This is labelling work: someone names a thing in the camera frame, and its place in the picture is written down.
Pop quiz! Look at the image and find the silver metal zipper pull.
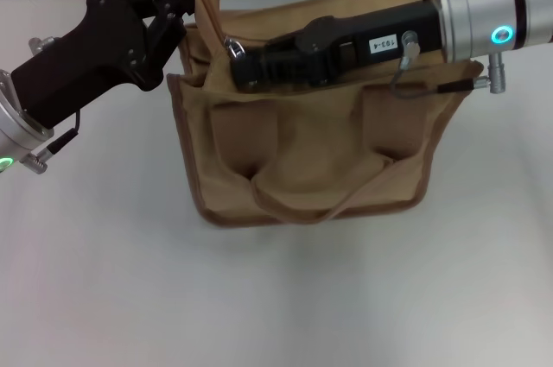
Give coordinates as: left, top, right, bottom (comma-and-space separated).
223, 36, 247, 61

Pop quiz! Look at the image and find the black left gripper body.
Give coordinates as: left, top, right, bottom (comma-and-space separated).
10, 0, 165, 130

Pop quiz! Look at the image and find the left gripper cable with plugs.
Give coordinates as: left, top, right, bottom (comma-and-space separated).
23, 36, 82, 176

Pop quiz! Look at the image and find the gripper cable with plugs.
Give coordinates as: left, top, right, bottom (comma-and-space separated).
23, 36, 82, 176
388, 29, 502, 103

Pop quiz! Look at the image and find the right gripper cable with plugs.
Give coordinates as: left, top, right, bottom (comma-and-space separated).
388, 29, 502, 103

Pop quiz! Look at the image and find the khaki canvas food bag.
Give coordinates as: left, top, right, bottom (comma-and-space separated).
166, 0, 485, 226

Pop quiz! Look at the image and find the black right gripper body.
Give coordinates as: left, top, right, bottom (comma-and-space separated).
297, 0, 444, 83

